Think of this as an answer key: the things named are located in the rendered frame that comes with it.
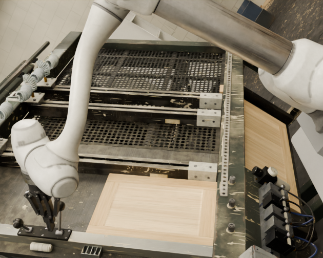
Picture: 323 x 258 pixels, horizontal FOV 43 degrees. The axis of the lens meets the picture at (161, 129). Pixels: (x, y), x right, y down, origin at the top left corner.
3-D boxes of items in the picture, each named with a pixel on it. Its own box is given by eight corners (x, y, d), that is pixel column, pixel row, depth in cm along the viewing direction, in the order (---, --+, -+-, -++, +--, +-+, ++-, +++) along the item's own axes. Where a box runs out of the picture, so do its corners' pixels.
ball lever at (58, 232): (62, 238, 151) (63, 202, 149) (52, 237, 151) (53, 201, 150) (66, 234, 154) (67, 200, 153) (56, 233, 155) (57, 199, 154)
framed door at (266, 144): (298, 215, 226) (301, 213, 225) (215, 169, 217) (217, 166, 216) (283, 126, 300) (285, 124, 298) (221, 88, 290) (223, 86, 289)
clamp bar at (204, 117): (219, 129, 216) (222, 89, 202) (9, 115, 233) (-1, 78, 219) (220, 119, 224) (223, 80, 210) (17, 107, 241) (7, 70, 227)
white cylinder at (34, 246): (30, 252, 152) (50, 254, 151) (28, 246, 150) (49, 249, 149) (33, 245, 154) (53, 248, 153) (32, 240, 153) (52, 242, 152)
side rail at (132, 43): (225, 60, 302) (226, 46, 295) (82, 55, 317) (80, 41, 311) (225, 56, 308) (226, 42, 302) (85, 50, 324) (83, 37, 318)
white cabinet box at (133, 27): (236, 86, 550) (102, 4, 516) (213, 120, 573) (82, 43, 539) (232, 72, 606) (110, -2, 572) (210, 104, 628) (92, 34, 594)
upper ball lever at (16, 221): (34, 236, 154) (19, 228, 142) (24, 235, 155) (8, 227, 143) (36, 226, 156) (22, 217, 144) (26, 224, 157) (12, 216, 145)
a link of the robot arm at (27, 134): (12, 162, 129) (28, 184, 121) (0, 121, 121) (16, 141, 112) (44, 149, 135) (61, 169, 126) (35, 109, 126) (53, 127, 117)
